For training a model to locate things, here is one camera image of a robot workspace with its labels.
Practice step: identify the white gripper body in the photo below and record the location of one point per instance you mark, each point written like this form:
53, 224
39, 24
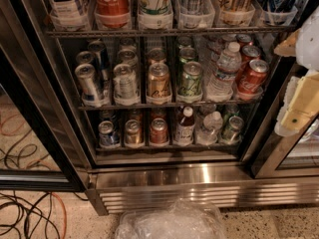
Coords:
309, 47

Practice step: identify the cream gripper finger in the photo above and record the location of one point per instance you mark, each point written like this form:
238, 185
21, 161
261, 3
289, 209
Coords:
301, 104
287, 48

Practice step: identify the front red coke can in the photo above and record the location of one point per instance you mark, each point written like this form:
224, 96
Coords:
253, 76

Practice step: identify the green can bottom shelf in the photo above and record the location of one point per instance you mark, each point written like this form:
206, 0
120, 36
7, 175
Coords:
232, 130

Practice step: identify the green can shelf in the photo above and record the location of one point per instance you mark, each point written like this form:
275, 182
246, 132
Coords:
190, 79
232, 130

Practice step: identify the clear water bottle middle shelf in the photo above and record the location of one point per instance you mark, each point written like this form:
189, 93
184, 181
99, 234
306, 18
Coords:
225, 69

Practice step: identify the clear water bottle shelf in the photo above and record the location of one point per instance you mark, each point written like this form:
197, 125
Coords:
207, 128
225, 69

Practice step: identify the clear water bottle bottom shelf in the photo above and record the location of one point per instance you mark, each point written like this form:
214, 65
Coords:
207, 128

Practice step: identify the green can middle shelf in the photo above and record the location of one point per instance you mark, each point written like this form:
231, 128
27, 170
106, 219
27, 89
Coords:
190, 79

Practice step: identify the stainless steel display fridge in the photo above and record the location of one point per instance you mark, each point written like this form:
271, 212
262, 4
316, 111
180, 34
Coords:
45, 50

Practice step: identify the gold can middle shelf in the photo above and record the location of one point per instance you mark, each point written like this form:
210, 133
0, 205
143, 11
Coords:
158, 80

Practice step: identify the gold can shelf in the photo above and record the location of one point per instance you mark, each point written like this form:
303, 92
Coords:
158, 80
133, 132

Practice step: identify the copper can bottom shelf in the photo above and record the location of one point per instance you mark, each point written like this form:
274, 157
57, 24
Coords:
158, 132

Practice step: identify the gold can bottom shelf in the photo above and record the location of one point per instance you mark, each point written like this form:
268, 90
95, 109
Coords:
133, 132

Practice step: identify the red coca-cola can top shelf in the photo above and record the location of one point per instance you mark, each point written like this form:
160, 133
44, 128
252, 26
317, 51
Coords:
112, 12

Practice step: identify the rear blue redbull can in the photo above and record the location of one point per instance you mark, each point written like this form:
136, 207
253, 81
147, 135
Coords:
99, 49

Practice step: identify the blue silver can bottom shelf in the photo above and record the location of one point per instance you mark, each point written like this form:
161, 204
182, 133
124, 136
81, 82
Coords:
108, 136

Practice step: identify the front silver redbull can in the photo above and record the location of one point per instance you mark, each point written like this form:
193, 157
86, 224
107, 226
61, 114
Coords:
89, 82

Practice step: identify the open glass fridge door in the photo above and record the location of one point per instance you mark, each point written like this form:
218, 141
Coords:
30, 156

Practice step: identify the red juice bottle white cap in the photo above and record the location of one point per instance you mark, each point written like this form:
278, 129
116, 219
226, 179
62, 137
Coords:
184, 126

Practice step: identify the clear plastic bag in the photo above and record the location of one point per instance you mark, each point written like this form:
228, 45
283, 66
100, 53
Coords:
181, 220

